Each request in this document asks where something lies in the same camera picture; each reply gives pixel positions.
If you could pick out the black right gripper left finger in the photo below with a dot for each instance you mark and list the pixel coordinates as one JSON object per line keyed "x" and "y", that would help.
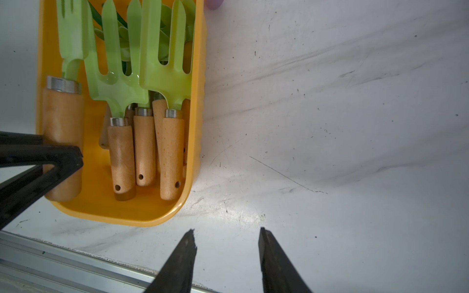
{"x": 176, "y": 274}

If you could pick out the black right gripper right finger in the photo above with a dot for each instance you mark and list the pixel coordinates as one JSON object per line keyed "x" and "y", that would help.
{"x": 278, "y": 273}

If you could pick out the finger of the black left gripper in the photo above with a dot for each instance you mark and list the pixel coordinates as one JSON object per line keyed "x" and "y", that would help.
{"x": 49, "y": 165}

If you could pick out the light green fork rake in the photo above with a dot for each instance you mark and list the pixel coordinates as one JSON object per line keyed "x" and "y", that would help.
{"x": 159, "y": 106}

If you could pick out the light green spade wooden handle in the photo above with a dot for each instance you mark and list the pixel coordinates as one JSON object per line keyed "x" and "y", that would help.
{"x": 173, "y": 83}

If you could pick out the purple rake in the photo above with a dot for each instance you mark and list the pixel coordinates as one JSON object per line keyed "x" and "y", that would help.
{"x": 213, "y": 4}

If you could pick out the yellow storage box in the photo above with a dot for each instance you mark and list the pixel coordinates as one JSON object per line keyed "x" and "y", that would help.
{"x": 96, "y": 201}

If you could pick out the aluminium front rail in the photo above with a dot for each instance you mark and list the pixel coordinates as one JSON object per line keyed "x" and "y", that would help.
{"x": 29, "y": 265}

